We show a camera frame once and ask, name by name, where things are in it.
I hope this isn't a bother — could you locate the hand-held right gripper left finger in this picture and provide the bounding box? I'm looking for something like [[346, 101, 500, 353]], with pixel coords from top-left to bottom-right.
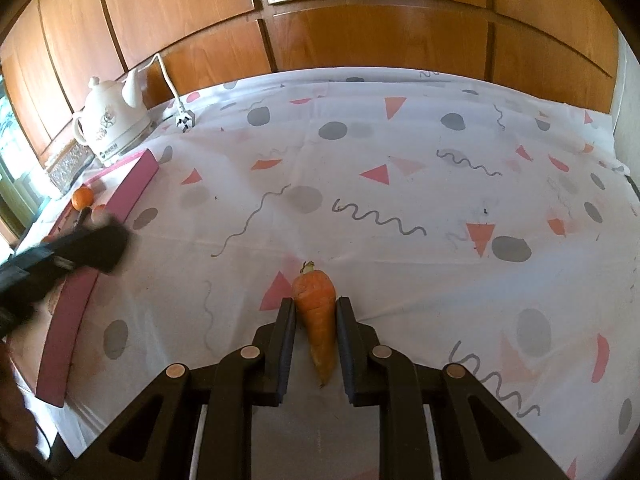
[[67, 297, 298, 480]]

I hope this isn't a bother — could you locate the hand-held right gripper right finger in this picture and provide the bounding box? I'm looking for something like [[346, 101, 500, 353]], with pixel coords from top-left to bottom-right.
[[336, 297, 568, 480]]

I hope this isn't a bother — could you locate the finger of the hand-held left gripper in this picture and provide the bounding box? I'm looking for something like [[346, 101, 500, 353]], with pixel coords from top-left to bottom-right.
[[50, 207, 132, 275]]

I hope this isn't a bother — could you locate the carrot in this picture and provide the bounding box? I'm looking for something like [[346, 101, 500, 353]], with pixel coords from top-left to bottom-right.
[[291, 260, 337, 388]]

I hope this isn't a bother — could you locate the pink tray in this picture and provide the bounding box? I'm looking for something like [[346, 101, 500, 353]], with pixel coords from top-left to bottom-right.
[[35, 149, 160, 407]]

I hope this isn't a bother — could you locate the person's left hand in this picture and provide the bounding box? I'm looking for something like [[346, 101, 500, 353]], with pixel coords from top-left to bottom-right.
[[0, 342, 46, 461]]

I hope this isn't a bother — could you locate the silver patterned tissue box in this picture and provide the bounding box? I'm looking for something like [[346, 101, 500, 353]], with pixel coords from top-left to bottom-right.
[[45, 144, 95, 196]]

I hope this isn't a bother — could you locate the green framed window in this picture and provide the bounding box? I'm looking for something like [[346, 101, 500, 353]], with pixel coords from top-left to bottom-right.
[[0, 75, 41, 246]]

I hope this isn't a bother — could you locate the white ceramic electric kettle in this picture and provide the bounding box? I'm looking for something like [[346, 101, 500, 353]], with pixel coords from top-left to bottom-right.
[[73, 71, 152, 165]]

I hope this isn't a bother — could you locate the white patterned tablecloth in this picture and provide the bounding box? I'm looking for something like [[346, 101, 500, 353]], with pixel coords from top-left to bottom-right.
[[10, 67, 633, 480]]

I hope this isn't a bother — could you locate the white power cord with plug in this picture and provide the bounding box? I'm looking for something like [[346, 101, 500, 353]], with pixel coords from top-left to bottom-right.
[[142, 52, 196, 133]]

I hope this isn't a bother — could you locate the black cable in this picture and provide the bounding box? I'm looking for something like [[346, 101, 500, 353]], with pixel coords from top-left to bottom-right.
[[30, 427, 58, 461]]

